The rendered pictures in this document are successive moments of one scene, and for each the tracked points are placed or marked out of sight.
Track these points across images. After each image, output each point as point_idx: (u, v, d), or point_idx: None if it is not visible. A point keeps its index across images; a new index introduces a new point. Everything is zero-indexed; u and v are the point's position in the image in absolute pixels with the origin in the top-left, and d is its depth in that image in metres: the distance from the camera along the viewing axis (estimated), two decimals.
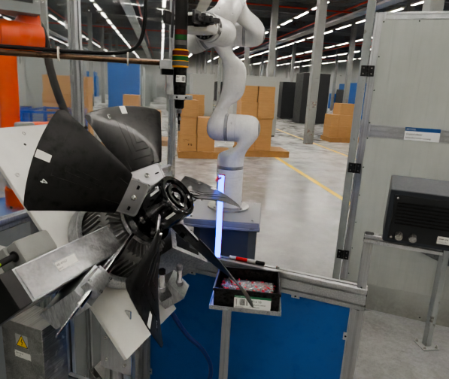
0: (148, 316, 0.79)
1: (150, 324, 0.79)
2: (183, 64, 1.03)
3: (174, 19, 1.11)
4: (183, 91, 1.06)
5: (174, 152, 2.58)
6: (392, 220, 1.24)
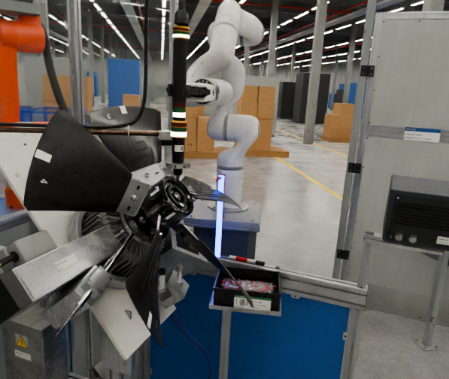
0: (148, 316, 0.79)
1: (150, 324, 0.79)
2: (182, 135, 1.08)
3: None
4: (182, 159, 1.10)
5: None
6: (392, 220, 1.24)
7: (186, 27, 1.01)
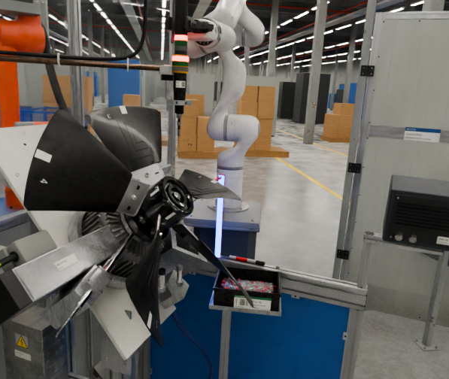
0: (148, 316, 0.79)
1: (150, 324, 0.79)
2: (183, 70, 1.03)
3: None
4: (183, 96, 1.06)
5: (174, 152, 2.58)
6: (392, 220, 1.24)
7: None
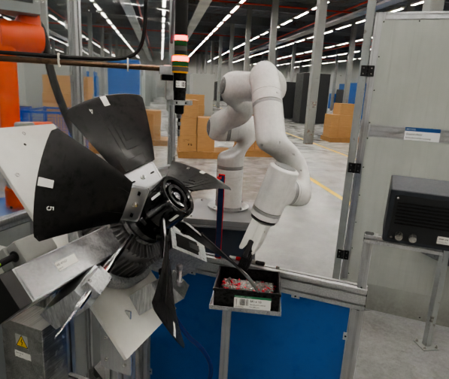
0: (47, 179, 0.78)
1: (41, 183, 0.77)
2: (183, 70, 1.03)
3: (250, 249, 1.12)
4: (183, 96, 1.06)
5: (174, 152, 2.58)
6: (392, 220, 1.24)
7: None
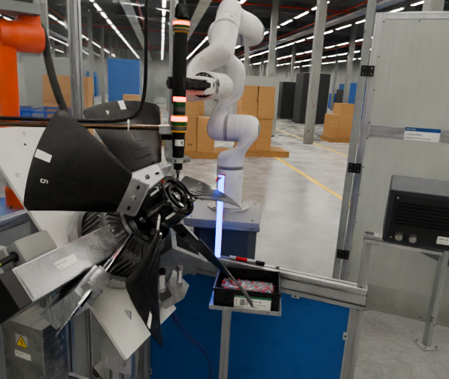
0: (45, 153, 0.81)
1: (39, 156, 0.80)
2: (182, 129, 1.07)
3: None
4: (182, 153, 1.10)
5: None
6: (392, 220, 1.24)
7: (186, 20, 1.01)
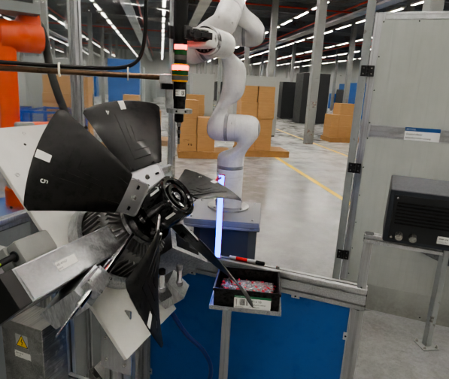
0: (45, 153, 0.81)
1: (39, 156, 0.80)
2: (183, 78, 1.04)
3: None
4: (183, 104, 1.06)
5: (174, 152, 2.58)
6: (392, 220, 1.24)
7: None
